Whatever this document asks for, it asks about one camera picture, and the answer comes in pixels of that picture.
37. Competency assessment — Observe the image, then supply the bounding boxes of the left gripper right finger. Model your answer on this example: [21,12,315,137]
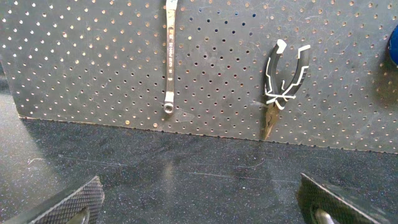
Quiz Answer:
[295,172,398,224]

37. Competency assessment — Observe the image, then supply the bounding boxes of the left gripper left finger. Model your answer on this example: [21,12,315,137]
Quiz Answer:
[4,175,106,224]

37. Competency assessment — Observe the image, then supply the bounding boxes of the black and white pliers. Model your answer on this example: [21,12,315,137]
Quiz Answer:
[262,39,312,142]

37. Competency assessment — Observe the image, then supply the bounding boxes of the roll of blue tape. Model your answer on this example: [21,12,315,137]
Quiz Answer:
[386,24,398,68]

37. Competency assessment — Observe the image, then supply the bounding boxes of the black pegboard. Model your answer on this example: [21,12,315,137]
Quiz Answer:
[0,0,398,154]

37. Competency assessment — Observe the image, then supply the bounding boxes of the wrench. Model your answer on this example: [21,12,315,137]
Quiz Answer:
[163,0,179,115]

